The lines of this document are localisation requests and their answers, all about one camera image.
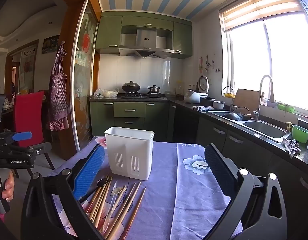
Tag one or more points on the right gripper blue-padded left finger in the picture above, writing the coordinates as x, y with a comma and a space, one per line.
40, 219

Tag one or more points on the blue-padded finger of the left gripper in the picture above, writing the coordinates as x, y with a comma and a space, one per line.
20, 136

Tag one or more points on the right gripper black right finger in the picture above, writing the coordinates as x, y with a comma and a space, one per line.
256, 209

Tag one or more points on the black plastic fork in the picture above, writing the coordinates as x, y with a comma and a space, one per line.
100, 183

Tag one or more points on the clear plastic spoon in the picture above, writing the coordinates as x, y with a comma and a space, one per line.
116, 193

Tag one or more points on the dark-tipped bamboo chopstick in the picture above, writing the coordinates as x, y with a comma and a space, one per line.
129, 224

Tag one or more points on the person's left hand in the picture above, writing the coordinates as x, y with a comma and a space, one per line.
8, 191

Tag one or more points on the red-covered wooden chair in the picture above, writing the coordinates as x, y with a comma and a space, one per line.
28, 118

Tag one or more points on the purple checkered apron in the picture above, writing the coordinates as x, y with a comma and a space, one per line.
58, 106

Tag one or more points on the dark counter cabinets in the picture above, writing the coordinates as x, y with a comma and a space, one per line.
250, 149

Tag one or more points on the purple floral tablecloth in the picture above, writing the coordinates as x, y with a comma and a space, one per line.
183, 199

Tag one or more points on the stainless double sink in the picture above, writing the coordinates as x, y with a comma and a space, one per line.
262, 128

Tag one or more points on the glass sliding door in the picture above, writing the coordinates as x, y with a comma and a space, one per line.
81, 75

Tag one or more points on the green plastic basin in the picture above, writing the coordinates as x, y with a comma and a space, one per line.
300, 134

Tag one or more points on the white plastic bags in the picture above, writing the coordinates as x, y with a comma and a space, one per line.
103, 93

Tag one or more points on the wooden cutting board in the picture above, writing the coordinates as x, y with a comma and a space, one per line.
246, 101

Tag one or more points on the white plastic utensil holder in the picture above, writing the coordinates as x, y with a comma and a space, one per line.
130, 152

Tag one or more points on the white bowl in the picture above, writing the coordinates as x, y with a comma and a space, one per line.
218, 105

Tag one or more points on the black wok with lid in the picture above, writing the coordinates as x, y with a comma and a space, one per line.
130, 87

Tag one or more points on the white rice cooker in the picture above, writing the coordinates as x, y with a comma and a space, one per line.
194, 97

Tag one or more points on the gas stove top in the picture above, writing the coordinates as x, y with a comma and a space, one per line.
142, 96

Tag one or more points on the green lower cabinets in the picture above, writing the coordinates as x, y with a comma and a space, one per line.
146, 115

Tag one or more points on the green cabinets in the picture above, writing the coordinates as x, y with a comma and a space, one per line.
146, 115
112, 24

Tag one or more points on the small steel pot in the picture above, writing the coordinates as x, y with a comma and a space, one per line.
154, 89

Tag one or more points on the green upper cabinets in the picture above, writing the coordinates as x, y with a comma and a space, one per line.
112, 24

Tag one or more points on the stainless range hood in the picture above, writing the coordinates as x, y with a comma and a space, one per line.
145, 42

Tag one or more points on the window roller blind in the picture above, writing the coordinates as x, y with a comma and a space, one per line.
242, 12

